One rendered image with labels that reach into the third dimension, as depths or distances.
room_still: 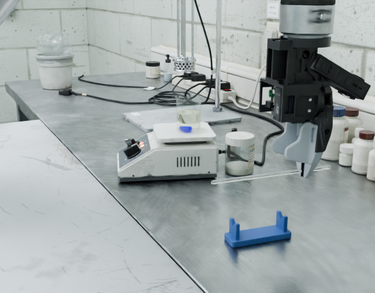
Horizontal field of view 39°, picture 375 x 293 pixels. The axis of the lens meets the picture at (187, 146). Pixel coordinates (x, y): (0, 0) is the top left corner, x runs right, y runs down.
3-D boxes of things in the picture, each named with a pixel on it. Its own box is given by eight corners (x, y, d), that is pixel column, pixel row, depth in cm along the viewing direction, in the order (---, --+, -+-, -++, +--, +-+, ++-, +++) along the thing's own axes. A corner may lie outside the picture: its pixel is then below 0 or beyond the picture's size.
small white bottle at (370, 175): (363, 178, 108) (367, 136, 106) (373, 175, 110) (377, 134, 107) (377, 183, 105) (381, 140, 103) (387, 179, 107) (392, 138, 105)
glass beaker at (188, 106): (179, 128, 113) (179, 90, 111) (204, 129, 112) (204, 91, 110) (171, 135, 108) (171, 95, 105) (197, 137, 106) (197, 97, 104)
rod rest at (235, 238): (232, 248, 80) (232, 226, 79) (223, 238, 83) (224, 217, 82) (292, 238, 83) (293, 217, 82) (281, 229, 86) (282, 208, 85)
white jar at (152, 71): (142, 77, 225) (142, 61, 223) (154, 75, 229) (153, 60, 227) (152, 79, 221) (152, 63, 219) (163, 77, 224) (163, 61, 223)
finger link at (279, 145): (265, 172, 84) (269, 115, 81) (299, 168, 86) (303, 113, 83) (275, 179, 81) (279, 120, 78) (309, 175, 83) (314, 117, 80)
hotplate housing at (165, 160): (118, 183, 105) (116, 145, 103) (117, 163, 117) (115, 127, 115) (229, 178, 108) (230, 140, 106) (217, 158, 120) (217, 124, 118)
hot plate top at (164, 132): (156, 143, 104) (156, 138, 104) (152, 127, 116) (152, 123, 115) (217, 140, 106) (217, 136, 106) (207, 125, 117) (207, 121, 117)
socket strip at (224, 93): (222, 103, 175) (222, 90, 174) (171, 84, 209) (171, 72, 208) (236, 102, 178) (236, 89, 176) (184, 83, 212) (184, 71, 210)
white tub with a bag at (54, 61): (35, 91, 196) (29, 31, 190) (40, 84, 209) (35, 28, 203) (74, 90, 197) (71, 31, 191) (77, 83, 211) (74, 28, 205)
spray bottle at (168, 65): (162, 80, 218) (161, 54, 215) (171, 79, 219) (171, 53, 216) (164, 82, 214) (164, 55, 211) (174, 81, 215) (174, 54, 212)
